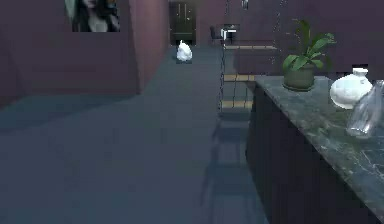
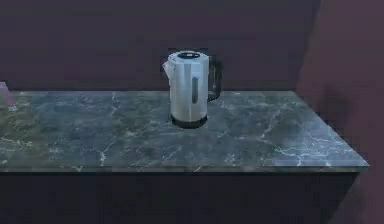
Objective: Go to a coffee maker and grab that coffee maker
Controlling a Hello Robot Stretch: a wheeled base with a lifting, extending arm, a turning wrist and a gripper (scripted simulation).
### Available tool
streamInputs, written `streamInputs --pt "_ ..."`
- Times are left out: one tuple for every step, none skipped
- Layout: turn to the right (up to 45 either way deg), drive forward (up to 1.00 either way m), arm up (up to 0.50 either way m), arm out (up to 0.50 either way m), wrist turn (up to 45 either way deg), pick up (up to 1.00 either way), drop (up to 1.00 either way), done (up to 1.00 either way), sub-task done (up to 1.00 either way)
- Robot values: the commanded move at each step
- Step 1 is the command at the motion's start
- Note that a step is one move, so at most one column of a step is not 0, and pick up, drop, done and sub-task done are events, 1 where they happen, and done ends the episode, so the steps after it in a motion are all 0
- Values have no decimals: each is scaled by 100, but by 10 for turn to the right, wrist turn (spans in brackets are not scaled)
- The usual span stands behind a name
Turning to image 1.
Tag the white lumpy floor object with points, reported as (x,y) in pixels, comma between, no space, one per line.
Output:
(184,52)

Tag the framed portrait wall picture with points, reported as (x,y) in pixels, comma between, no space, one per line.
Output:
(95,15)

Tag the dark chair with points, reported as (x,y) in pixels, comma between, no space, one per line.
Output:
(215,35)

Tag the green potted house plant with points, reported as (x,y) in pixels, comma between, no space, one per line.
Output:
(301,66)

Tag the dark marble top counter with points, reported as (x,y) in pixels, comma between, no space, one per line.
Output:
(300,150)

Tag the dark desk with white object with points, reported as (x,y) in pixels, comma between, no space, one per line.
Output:
(230,33)

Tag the white round vase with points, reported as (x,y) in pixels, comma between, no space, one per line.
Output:
(350,90)

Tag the clear glass bottle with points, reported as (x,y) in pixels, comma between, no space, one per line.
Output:
(365,113)

